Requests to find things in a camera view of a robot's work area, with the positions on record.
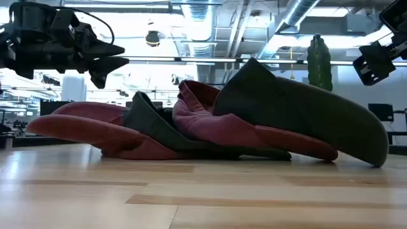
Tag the maroon red cap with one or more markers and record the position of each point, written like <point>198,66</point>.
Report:
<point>79,130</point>
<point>206,121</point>

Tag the silver ribbed ceiling duct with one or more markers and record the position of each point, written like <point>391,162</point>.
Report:
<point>295,12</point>
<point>198,19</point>

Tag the dark green cap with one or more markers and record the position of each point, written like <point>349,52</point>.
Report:
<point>302,114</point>
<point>146,121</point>

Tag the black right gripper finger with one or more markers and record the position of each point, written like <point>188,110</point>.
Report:
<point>378,60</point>

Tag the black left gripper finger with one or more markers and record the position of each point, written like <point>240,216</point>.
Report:
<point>103,68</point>
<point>101,50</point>

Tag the green cactus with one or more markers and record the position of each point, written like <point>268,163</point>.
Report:
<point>319,63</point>

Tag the round black ceiling device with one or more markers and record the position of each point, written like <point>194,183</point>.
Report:
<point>152,38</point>

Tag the black aluminium table frame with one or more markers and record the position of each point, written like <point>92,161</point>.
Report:
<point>38,142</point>

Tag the black monitor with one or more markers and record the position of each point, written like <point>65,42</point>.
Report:
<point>381,112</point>

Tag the black partition cabinet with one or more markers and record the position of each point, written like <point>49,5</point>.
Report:
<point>51,107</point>

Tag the white building column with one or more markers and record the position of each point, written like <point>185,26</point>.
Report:
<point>73,89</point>

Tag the black background desk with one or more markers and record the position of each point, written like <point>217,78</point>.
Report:
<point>397,133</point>

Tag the long ceiling light strip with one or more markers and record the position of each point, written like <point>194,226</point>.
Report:
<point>206,59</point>

